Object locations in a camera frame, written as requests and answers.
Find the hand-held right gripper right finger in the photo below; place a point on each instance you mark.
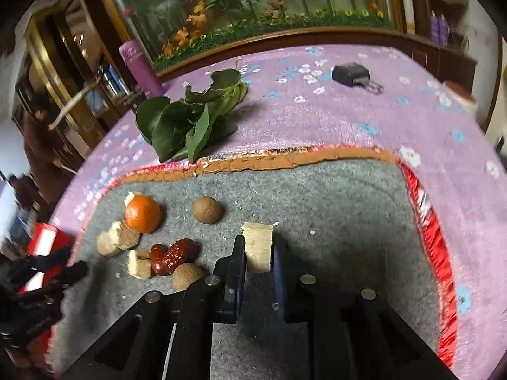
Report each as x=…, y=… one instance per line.
x=279, y=281

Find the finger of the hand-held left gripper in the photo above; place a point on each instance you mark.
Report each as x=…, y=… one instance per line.
x=71, y=274
x=37, y=299

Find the grey mat with red border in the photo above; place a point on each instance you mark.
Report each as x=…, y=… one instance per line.
x=336, y=206

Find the orange mandarin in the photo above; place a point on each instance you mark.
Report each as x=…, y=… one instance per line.
x=143, y=213

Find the red jujube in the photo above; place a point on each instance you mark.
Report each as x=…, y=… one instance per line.
x=157, y=260
x=180, y=254

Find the framed floral panel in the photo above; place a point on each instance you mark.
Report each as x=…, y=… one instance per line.
x=257, y=0

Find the red box with white inside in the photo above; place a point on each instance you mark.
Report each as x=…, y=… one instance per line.
x=45, y=237

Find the brown longan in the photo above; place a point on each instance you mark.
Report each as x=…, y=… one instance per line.
x=207, y=209
x=188, y=276

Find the purple floral blanket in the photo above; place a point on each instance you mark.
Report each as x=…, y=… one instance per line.
x=317, y=118

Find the wooden display shelf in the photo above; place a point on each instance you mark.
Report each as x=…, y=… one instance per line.
x=95, y=124

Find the black plastic device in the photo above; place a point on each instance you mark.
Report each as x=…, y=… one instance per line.
x=352, y=75

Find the green leafy vegetable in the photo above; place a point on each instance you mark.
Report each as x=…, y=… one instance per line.
x=194, y=114

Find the small purple bottle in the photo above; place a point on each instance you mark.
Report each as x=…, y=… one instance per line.
x=443, y=31
x=435, y=27

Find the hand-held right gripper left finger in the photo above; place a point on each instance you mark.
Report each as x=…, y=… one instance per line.
x=233, y=273

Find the small pale sugarcane piece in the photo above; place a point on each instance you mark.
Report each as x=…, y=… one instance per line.
x=129, y=197

